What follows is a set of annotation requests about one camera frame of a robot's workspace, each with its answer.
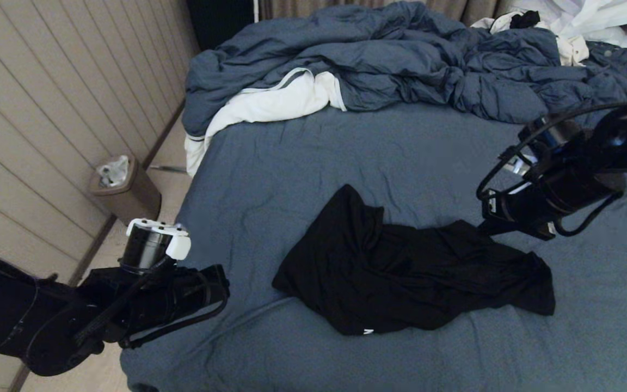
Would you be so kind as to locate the silver metal rod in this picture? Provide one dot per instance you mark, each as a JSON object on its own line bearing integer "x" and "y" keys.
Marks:
{"x": 169, "y": 169}

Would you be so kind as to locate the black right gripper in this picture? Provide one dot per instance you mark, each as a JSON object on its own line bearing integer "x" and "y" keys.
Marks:
{"x": 526, "y": 209}

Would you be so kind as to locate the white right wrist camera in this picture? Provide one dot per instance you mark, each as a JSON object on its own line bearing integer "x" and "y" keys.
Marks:
{"x": 520, "y": 166}

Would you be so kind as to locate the beige curtain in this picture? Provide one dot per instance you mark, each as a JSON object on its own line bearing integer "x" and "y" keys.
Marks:
{"x": 292, "y": 8}

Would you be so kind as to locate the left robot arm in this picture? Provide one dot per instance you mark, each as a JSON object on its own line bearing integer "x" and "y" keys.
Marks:
{"x": 8, "y": 316}

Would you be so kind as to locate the crumpled blue duvet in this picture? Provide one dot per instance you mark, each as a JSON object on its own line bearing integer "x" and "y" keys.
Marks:
{"x": 400, "y": 54}

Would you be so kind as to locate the black t-shirt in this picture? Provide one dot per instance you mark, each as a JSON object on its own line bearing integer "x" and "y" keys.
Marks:
{"x": 400, "y": 272}

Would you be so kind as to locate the white crumpled shirt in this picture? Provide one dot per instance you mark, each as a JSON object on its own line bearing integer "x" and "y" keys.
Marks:
{"x": 591, "y": 16}

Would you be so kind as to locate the white duvet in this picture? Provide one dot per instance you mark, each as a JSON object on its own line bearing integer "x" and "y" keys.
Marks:
{"x": 270, "y": 103}

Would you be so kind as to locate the black tall furniture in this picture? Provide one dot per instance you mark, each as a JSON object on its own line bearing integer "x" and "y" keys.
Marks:
{"x": 221, "y": 19}

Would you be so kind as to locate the small black fabric item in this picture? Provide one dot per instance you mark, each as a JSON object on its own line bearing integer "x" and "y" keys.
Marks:
{"x": 524, "y": 20}

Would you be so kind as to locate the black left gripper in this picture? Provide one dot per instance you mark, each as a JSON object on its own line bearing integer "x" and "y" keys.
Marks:
{"x": 161, "y": 305}

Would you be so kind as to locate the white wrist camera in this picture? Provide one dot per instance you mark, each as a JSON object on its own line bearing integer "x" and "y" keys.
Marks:
{"x": 520, "y": 166}
{"x": 177, "y": 245}

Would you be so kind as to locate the brown trash bin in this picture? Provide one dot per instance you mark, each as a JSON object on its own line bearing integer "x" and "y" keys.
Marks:
{"x": 134, "y": 204}

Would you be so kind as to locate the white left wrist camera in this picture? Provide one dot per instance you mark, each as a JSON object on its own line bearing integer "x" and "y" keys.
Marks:
{"x": 177, "y": 245}

